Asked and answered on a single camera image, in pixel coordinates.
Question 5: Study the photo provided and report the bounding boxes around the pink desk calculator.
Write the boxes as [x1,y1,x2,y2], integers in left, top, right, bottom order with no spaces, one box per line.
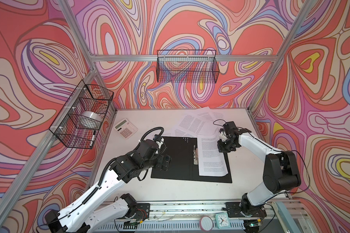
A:
[114,118,138,139]

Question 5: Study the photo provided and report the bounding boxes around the printed paper sheet far stack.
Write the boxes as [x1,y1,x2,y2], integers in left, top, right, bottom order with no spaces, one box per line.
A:
[169,107,224,138]

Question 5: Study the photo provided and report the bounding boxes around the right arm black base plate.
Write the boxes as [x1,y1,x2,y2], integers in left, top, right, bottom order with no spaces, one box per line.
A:
[222,202,267,218]

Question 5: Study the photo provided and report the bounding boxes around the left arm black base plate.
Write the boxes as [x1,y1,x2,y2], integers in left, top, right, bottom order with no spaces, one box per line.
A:
[124,203,150,221]

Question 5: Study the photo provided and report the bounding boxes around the light blue bar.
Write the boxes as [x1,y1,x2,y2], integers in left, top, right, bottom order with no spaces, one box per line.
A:
[272,202,302,233]

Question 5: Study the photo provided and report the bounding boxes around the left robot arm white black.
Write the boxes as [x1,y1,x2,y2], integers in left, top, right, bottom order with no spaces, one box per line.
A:
[45,137,171,233]

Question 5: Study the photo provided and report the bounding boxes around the black wire basket wall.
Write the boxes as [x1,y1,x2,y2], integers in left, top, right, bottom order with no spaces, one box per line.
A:
[156,49,220,83]
[49,81,114,149]

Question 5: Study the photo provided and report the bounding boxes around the red folder black inside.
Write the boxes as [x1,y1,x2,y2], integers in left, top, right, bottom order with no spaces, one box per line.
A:
[151,136,232,183]

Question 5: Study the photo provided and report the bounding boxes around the small teal alarm clock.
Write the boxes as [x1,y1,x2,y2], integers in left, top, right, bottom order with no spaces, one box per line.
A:
[215,213,230,229]

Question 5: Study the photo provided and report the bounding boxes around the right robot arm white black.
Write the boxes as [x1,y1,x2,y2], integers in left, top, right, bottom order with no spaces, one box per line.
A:
[217,121,301,217]

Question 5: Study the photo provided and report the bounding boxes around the black wire basket left wall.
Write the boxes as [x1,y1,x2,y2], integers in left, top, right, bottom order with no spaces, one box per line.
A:
[49,81,114,149]

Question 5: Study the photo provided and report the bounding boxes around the round pink white disc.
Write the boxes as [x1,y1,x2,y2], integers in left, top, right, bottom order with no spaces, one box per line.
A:
[199,216,214,232]

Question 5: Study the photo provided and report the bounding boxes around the metal folder clip mechanism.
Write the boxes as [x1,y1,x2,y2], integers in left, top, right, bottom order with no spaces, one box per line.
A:
[193,145,198,165]

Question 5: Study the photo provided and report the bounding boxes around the black wire basket back wall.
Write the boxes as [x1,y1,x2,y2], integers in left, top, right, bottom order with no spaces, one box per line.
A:
[156,49,220,83]

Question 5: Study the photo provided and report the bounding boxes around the white tape roll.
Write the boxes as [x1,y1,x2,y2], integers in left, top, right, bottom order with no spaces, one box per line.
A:
[81,111,103,122]

